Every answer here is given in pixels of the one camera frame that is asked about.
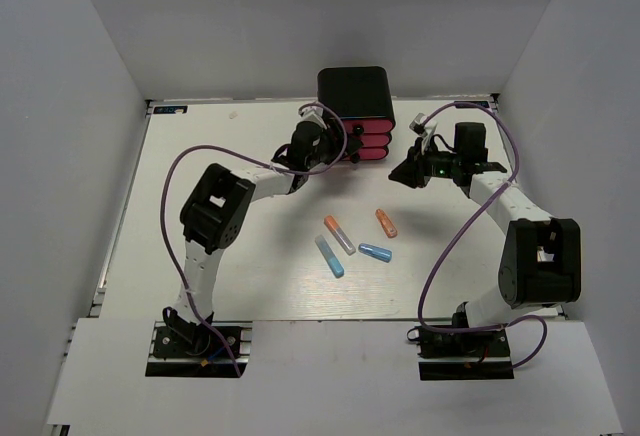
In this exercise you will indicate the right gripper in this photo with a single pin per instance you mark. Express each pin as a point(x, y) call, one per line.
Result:
point(413, 171)

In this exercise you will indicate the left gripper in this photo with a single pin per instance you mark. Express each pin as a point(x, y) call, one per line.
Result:
point(337, 145)

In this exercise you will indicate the pink drawer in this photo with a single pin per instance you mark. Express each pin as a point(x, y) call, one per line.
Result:
point(372, 140)
point(367, 154)
point(368, 126)

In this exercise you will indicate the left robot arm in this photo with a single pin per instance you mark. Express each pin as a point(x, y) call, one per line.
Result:
point(214, 212)

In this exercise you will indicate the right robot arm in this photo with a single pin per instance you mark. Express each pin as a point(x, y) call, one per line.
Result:
point(541, 260)

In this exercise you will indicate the black drawer cabinet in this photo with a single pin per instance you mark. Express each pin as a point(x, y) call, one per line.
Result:
point(356, 92)

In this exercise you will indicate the orange cap white highlighter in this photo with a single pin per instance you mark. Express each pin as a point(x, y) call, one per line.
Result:
point(338, 233)

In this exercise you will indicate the blue highlighter clear cap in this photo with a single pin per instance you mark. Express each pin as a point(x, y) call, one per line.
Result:
point(330, 258)

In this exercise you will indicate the left logo sticker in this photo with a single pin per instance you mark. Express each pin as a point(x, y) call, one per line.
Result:
point(170, 109)

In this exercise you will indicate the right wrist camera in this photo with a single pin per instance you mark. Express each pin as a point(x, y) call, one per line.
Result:
point(424, 127)

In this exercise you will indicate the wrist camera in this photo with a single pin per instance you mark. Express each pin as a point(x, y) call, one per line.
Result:
point(424, 127)
point(312, 114)

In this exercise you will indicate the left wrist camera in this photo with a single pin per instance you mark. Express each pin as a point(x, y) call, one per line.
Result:
point(312, 114)

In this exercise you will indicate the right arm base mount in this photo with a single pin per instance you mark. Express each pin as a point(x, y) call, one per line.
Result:
point(478, 356)

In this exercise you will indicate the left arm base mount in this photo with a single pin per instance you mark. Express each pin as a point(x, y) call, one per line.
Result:
point(171, 357)

